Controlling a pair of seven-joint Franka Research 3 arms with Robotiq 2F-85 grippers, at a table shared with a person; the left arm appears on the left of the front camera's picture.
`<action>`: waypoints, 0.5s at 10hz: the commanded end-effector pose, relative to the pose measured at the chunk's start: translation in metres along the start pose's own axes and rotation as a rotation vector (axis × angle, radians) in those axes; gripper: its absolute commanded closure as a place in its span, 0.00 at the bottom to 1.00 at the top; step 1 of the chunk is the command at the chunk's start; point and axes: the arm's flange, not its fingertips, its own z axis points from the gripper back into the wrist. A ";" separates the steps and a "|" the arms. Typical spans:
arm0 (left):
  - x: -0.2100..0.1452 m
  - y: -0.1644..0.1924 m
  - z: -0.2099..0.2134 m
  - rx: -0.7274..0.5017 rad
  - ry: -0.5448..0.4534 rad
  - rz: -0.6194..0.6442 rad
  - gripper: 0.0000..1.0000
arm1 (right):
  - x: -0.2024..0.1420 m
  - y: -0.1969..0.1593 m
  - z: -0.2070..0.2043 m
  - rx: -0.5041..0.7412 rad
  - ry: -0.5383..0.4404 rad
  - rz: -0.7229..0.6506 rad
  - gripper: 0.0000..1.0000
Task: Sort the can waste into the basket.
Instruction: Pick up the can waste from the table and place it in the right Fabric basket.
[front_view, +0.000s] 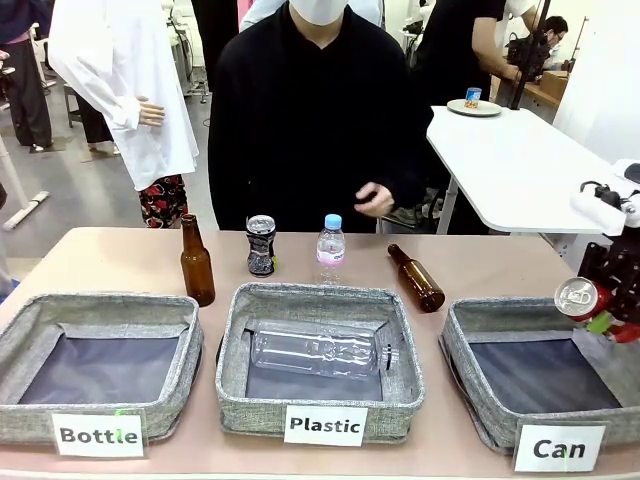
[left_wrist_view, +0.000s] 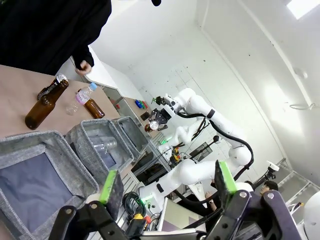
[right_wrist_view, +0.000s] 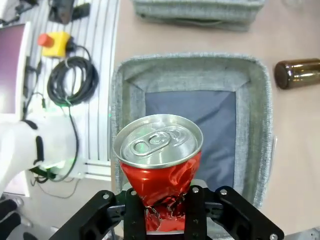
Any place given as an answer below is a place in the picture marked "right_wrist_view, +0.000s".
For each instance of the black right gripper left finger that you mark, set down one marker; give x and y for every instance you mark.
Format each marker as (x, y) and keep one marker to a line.
(100, 217)

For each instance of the black device on frame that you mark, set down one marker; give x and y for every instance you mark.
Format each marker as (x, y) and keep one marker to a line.
(62, 10)

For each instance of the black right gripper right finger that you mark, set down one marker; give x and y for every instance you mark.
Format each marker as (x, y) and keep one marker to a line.
(225, 212)

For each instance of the yellow emergency stop button box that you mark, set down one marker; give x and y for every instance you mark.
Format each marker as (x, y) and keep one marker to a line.
(53, 43)

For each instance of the aluminium profile frame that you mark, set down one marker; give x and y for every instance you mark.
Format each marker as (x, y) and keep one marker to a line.
(100, 75)

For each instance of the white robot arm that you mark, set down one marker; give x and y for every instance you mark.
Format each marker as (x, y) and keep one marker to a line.
(32, 142)

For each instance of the grey fabric storage bin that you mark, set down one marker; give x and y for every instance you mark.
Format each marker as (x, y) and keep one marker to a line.
(192, 100)

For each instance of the purple screen monitor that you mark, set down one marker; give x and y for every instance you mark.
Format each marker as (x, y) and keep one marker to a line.
(10, 67)

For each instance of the brown glass bottle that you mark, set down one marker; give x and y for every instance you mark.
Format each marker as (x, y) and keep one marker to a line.
(297, 73)

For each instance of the crushed red soda can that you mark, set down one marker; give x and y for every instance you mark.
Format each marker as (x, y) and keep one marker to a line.
(157, 155)

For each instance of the grey felt basket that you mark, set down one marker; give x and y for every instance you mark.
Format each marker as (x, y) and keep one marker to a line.
(197, 13)

